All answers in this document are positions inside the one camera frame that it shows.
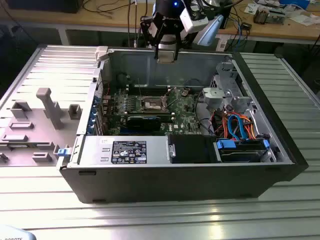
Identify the tall black box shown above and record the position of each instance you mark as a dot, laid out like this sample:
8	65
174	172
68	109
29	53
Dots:
227	15

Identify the small black box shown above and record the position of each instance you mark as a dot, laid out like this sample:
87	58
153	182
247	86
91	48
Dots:
246	26

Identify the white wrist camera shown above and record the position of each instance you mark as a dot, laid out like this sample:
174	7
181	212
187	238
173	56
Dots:
191	21

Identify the metal heatsink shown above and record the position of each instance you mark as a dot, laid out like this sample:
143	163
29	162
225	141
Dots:
261	15

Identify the silver power supply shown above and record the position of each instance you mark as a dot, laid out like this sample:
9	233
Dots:
95	150

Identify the silver metal bay latch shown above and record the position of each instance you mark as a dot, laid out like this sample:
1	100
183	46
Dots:
172	150

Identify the white papers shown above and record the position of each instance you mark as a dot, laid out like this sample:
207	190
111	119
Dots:
305	20

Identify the round coin cell battery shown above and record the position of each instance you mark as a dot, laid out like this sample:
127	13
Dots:
184	93

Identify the black monitor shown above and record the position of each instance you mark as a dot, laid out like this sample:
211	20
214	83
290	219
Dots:
42	6

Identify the blue expansion slot latches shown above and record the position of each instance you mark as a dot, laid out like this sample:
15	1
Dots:
93	116

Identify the blue box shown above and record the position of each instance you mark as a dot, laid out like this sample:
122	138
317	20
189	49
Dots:
296	2

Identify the small blue clip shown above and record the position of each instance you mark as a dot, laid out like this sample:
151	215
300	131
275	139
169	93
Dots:
62	152

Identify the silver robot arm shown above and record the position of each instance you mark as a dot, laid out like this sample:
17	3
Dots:
211	30

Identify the black graphics card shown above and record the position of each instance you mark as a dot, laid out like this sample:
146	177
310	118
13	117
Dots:
143	123

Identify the grey electronic device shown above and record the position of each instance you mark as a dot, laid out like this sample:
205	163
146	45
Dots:
277	16

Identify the green motherboard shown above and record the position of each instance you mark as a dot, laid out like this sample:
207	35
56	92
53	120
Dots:
182	117

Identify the black hard disk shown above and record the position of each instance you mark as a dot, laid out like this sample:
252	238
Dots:
240	155

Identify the silver CPU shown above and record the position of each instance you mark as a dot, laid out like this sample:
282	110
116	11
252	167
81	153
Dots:
166	56

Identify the black cylindrical part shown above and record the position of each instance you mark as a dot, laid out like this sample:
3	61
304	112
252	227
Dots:
122	80

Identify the black PC case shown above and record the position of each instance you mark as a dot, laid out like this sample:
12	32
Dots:
175	185

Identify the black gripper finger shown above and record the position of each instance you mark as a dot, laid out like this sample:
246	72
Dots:
157	51
177	41

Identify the thin metal locking lever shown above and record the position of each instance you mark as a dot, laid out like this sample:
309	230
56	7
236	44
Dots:
139	87
169	92

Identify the wooden workbench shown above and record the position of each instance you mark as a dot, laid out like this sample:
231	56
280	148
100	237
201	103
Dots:
112	21

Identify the blue disk carrier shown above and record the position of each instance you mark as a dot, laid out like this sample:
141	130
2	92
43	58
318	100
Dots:
226	145

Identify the silver metal drive cage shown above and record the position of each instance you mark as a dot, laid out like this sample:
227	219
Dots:
226	82

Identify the grey parts rack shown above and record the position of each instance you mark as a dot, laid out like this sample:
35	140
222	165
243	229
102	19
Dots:
37	135

